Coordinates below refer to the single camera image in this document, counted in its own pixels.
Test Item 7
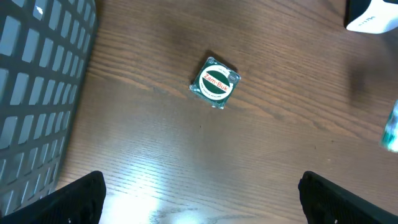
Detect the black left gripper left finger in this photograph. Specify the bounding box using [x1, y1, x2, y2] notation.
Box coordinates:
[1, 170, 106, 224]

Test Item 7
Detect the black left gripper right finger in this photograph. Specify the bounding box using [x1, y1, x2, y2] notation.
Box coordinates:
[298, 171, 397, 224]

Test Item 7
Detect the dark grey plastic basket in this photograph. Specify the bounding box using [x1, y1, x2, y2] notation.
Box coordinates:
[1, 0, 98, 216]

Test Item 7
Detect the green Kleenex tissue pack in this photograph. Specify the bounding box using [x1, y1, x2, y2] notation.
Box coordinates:
[380, 101, 398, 153]

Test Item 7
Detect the white barcode scanner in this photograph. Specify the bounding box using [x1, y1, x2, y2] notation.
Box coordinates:
[344, 0, 397, 34]

